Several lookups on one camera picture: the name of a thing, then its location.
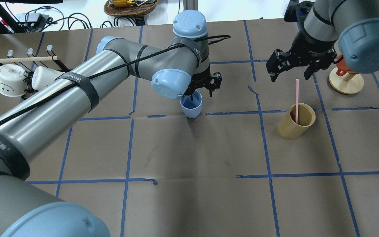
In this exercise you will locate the aluminium frame post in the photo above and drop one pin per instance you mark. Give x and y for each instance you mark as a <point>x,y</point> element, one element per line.
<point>190,5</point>

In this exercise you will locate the black power adapter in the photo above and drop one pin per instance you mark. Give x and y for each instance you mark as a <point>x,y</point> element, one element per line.
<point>29,18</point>

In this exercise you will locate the wooden rack rod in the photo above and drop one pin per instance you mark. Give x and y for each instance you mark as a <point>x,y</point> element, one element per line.
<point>28,59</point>

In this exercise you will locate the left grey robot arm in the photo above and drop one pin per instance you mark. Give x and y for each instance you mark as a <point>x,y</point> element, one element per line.
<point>30,127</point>

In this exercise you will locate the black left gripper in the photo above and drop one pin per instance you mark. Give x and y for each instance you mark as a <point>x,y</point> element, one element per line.
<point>203,80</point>

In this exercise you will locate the wooden mug tree stand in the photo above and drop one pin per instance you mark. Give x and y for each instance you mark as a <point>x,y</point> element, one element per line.
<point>346,83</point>

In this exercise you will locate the pink chopstick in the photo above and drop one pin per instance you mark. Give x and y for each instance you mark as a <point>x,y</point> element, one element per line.
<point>297,101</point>

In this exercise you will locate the black wire cup rack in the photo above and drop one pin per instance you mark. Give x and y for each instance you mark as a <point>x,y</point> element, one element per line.
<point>30,67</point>

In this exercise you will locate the white smiley mug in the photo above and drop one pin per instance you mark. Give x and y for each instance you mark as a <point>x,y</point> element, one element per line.
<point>12,82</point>

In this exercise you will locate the light blue plastic cup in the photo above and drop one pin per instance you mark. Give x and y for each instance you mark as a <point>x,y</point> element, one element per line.
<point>191,109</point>

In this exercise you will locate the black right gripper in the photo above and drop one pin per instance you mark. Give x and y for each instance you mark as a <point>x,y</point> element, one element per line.
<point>309,46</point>

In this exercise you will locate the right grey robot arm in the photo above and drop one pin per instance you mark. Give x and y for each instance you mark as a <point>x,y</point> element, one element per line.
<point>331,31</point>

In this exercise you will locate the round wicker basket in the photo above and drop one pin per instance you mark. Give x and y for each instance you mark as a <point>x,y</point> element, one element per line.
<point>133,8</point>

